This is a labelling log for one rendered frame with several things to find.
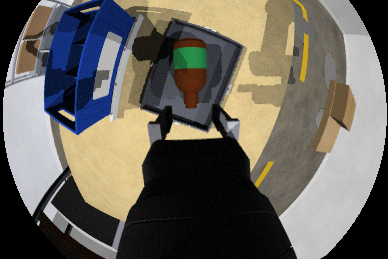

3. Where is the brown bottle with green label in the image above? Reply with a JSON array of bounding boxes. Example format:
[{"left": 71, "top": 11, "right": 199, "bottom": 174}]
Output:
[{"left": 173, "top": 38, "right": 207, "bottom": 109}]

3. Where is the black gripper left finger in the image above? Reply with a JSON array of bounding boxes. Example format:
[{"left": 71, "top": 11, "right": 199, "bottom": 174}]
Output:
[{"left": 147, "top": 106, "right": 173, "bottom": 146}]

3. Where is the blue plastic crate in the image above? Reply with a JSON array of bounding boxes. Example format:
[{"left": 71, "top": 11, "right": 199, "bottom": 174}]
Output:
[{"left": 44, "top": 0, "right": 135, "bottom": 135}]

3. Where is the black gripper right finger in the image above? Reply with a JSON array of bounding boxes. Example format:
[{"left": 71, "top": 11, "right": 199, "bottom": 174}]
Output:
[{"left": 212, "top": 104, "right": 240, "bottom": 141}]

